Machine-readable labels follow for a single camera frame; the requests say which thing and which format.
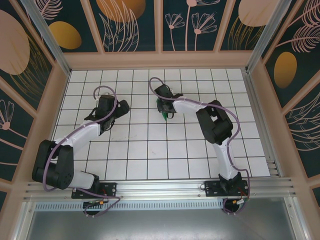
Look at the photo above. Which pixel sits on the orange power connector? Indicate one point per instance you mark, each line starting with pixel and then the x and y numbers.
pixel 101 202
pixel 235 201

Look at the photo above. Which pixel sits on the long aluminium mounting rail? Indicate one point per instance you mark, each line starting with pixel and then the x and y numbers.
pixel 160 187

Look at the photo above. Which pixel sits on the aluminium corner post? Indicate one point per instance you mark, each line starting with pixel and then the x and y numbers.
pixel 47 40
pixel 267 32

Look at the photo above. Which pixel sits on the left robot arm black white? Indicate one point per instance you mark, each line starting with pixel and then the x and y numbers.
pixel 57 165

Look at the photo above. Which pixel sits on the grey metal sheet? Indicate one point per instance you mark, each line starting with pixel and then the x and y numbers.
pixel 160 225

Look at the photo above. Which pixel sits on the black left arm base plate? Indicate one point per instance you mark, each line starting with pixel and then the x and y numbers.
pixel 110 190

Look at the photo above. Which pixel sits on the green square paper sheet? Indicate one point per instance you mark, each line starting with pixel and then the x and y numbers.
pixel 165 117

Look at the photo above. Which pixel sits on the aluminium side rail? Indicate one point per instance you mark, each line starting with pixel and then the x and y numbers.
pixel 262 125

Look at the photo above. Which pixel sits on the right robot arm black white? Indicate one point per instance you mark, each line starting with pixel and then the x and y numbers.
pixel 217 125

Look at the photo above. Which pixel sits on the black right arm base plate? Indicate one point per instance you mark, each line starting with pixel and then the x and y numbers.
pixel 212 188

